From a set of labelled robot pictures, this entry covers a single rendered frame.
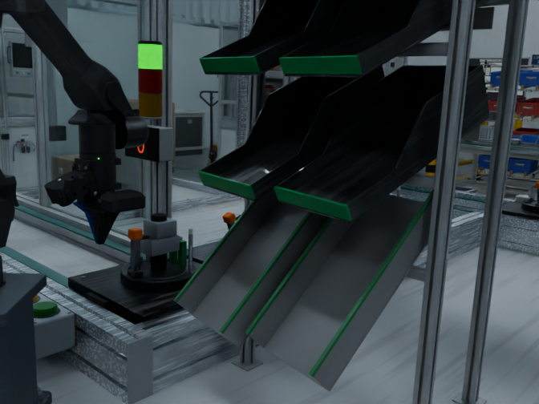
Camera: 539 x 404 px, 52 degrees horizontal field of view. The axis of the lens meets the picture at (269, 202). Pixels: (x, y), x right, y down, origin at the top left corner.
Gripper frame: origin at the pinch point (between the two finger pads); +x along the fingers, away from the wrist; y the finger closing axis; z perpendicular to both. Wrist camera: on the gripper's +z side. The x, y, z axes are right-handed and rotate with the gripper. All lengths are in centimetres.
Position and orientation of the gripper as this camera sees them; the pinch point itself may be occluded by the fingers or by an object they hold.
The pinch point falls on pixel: (99, 224)
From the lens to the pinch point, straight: 97.7
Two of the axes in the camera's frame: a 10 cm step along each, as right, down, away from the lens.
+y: 7.4, 1.7, -6.6
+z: -6.8, 1.3, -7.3
